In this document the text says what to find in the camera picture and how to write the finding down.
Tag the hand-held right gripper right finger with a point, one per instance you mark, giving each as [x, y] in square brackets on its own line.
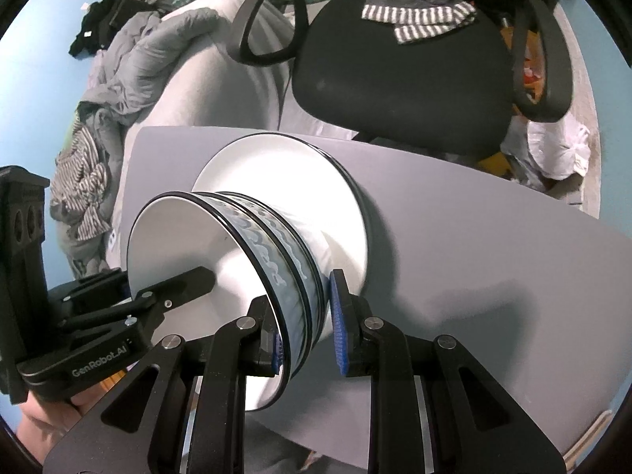
[338, 326]

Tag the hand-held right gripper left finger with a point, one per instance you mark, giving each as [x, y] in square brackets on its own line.
[278, 355]

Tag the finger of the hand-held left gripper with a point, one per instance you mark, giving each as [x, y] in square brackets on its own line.
[89, 286]
[182, 289]

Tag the white plate with black rim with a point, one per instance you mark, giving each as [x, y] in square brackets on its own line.
[276, 173]
[356, 207]
[364, 229]

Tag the person's left hand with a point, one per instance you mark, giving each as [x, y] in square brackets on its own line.
[54, 414]

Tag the striped grey garment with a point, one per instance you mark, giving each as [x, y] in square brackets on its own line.
[81, 182]

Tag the light grey sofa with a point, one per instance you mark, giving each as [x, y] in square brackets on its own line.
[212, 94]

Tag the grey puffer jacket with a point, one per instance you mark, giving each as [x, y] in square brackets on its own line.
[148, 54]

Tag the black clothes pile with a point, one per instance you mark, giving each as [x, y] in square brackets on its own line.
[98, 24]

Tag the black office chair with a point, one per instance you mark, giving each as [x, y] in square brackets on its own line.
[405, 84]

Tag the wooden boards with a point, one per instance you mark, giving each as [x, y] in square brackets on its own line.
[592, 429]

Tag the white crumpled cloth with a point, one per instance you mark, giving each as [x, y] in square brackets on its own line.
[558, 150]

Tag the grey white striped cloth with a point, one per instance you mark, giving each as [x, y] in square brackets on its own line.
[419, 17]

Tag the orange packaging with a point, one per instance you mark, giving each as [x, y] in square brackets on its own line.
[533, 59]

